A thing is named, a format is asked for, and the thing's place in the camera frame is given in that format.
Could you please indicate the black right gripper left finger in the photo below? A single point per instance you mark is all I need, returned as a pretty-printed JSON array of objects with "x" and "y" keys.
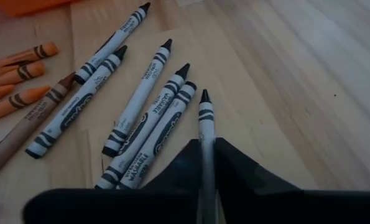
[{"x": 178, "y": 193}]

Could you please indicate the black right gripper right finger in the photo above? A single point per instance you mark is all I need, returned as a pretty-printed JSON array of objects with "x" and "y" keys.
[{"x": 250, "y": 193}]

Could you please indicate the black crayon white label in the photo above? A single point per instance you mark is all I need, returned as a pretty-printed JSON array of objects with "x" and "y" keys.
[
  {"x": 163, "y": 130},
  {"x": 206, "y": 124},
  {"x": 147, "y": 121},
  {"x": 138, "y": 96},
  {"x": 76, "y": 104}
]

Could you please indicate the brown crayon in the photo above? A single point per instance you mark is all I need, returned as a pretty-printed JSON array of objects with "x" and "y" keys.
[{"x": 32, "y": 121}]

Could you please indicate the pile of grey sticks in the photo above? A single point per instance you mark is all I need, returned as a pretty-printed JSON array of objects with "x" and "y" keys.
[{"x": 113, "y": 42}]

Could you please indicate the orange plastic basket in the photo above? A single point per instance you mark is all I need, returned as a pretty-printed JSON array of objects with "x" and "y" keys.
[{"x": 23, "y": 6}]

